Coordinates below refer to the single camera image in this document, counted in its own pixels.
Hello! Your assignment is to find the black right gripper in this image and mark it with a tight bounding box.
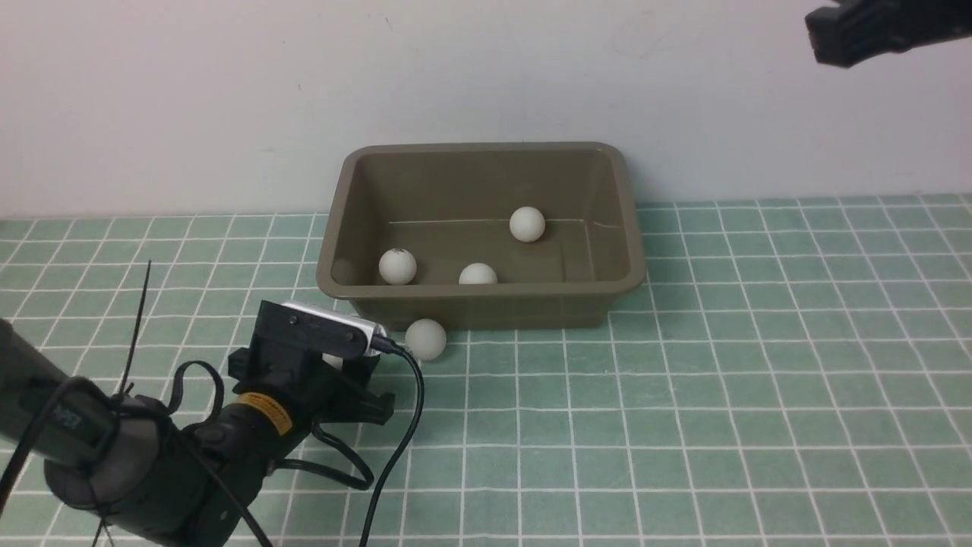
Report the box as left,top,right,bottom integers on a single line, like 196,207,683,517
805,1,971,68

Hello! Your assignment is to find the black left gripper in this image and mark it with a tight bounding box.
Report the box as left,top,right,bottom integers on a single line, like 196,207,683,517
226,347,395,444

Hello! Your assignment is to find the white logo ball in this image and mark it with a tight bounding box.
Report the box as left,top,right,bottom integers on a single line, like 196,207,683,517
404,318,447,362
320,353,344,371

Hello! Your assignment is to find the plain white ball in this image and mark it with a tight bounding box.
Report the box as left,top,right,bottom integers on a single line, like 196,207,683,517
508,207,546,243

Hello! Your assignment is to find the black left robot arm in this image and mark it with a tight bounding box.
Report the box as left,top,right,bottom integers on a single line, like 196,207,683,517
2,302,409,546

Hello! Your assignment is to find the black zip tie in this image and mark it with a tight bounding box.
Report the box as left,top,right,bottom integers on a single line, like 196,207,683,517
112,260,153,400

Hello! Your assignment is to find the olive plastic bin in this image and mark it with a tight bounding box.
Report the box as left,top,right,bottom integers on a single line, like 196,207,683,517
316,141,647,331

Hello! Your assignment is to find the green checkered tablecloth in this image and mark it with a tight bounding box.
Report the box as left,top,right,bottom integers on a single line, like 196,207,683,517
1,194,971,546

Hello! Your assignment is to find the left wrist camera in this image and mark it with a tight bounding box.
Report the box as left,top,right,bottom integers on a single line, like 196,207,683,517
251,300,388,385

